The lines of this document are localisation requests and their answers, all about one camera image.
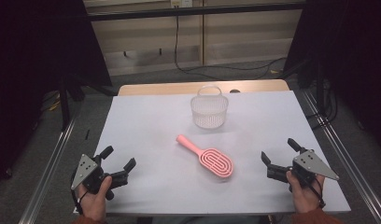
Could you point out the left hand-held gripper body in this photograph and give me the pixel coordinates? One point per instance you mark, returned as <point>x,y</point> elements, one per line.
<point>93,175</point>

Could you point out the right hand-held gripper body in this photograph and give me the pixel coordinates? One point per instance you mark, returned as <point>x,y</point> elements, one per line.
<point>307,166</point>

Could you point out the pink hairbrush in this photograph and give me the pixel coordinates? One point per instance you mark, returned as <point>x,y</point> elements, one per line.
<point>215,161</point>

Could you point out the clear plastic basket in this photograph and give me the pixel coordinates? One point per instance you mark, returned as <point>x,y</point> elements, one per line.
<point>209,112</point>

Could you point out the person's left hand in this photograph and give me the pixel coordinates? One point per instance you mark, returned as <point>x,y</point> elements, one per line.
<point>93,205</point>

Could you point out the person's right hand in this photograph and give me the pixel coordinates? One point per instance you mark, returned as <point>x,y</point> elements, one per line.
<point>305,199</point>

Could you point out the white board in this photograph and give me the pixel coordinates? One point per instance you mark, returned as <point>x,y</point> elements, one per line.
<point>154,124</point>

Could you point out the black metal stand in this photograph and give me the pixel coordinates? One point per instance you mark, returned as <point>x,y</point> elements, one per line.
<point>319,87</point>
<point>64,102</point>

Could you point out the small dark round object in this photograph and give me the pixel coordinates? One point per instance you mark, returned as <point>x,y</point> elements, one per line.
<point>234,91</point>

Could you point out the wooden table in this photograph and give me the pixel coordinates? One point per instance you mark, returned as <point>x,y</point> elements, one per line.
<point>154,88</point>

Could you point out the black curtain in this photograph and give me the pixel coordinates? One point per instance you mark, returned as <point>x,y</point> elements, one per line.
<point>33,62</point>
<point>356,62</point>

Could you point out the black horizontal bar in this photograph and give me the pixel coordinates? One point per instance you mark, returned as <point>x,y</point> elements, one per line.
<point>179,12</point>

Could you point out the metal floor rail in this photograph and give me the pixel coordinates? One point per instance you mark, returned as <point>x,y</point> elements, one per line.
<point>45,180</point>
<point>350,168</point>

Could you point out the white wall socket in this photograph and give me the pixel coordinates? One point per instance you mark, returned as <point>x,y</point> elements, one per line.
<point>180,3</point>

